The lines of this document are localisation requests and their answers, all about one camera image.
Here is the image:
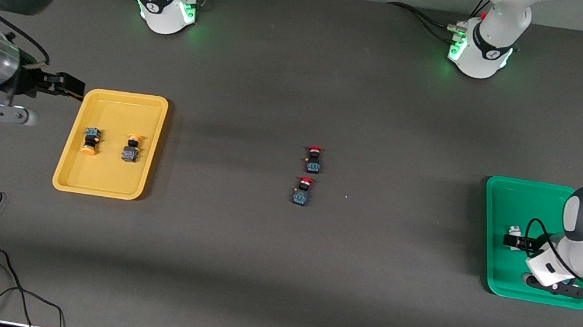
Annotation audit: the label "yellow push button switch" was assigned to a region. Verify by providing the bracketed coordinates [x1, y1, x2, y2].
[120, 131, 146, 165]
[80, 126, 103, 157]

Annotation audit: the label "green plastic tray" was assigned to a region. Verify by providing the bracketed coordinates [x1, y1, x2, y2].
[469, 173, 583, 311]

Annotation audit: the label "yellow plastic tray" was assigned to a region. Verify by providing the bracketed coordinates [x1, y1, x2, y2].
[50, 81, 170, 206]

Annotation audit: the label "red push button switch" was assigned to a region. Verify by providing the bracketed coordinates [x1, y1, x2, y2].
[302, 144, 325, 175]
[291, 175, 315, 208]

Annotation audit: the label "black left arm base cables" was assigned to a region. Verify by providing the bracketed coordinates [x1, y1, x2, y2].
[381, 0, 468, 46]

